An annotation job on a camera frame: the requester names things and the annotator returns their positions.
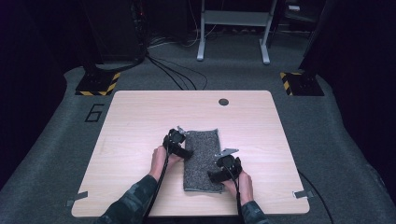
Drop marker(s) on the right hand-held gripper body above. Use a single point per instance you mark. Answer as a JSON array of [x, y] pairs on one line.
[[230, 165]]

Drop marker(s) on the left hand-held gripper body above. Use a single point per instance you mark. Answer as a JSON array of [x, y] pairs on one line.
[[174, 138]]

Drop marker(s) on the grey towel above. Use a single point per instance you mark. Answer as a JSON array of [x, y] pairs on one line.
[[200, 161]]

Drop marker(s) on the person's left hand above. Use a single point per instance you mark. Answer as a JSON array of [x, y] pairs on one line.
[[158, 161]]

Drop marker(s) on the person's right hand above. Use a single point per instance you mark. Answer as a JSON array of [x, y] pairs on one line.
[[246, 186]]

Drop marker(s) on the dark round table grommet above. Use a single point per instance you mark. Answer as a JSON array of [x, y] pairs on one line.
[[223, 102]]

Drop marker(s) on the grey tape strip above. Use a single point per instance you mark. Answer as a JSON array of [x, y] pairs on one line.
[[303, 194], [77, 198]]

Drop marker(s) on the black stand with striped base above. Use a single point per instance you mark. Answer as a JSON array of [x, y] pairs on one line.
[[96, 84], [306, 84]]

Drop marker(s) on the black cabinet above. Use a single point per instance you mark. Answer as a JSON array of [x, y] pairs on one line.
[[115, 31]]

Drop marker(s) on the small white box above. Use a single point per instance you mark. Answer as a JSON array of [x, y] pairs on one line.
[[294, 8]]

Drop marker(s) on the white metal desk frame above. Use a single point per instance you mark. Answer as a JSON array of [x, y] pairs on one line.
[[235, 18]]

